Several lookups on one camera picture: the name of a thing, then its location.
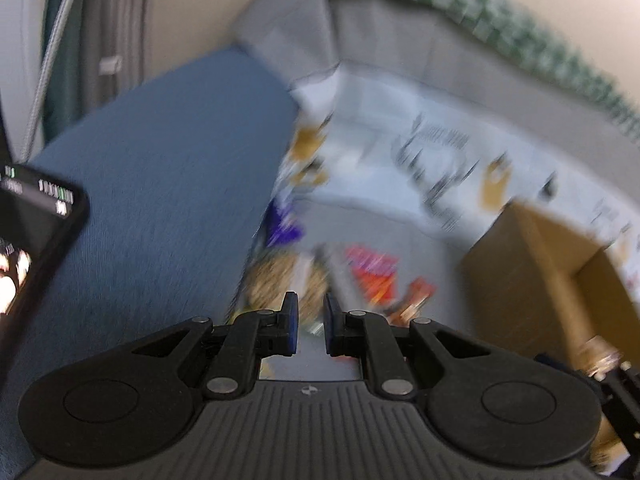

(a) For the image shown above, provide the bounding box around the round puffed rice cake packet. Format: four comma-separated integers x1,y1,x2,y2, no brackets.
245,252,331,322

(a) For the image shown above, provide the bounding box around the grey curtain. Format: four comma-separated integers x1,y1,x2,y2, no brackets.
80,0,157,111

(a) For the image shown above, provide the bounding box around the white deer print pillow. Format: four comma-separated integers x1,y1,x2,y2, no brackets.
272,67,640,271

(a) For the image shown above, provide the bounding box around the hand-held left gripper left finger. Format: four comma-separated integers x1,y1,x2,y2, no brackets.
132,291,301,401

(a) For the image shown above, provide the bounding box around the black smartphone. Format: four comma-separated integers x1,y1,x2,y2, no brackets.
0,162,91,376

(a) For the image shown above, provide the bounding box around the cardboard box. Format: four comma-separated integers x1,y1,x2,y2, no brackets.
460,202,640,476

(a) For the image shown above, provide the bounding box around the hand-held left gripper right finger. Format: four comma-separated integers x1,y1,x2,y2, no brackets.
322,292,493,401

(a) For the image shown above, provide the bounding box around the grey sofa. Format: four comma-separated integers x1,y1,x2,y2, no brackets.
232,0,640,381

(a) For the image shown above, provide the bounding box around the red wrapped snack bar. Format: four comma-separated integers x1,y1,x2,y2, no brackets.
387,280,437,325

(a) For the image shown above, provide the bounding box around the grey cable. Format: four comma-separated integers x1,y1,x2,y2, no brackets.
21,0,87,161

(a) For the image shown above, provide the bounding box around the red snack packet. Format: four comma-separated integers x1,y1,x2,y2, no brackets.
345,245,401,307

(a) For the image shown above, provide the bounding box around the blue sofa cushion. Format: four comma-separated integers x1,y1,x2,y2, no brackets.
0,47,301,480

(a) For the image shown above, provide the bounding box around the green checkered cloth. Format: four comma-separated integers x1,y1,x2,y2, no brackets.
285,0,640,138

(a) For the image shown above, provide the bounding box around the purple snack packet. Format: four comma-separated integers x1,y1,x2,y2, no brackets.
262,200,306,248

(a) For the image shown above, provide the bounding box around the gold snack packet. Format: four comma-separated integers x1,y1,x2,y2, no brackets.
580,337,626,377

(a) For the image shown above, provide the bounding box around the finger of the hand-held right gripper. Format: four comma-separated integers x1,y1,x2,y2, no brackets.
535,352,640,453

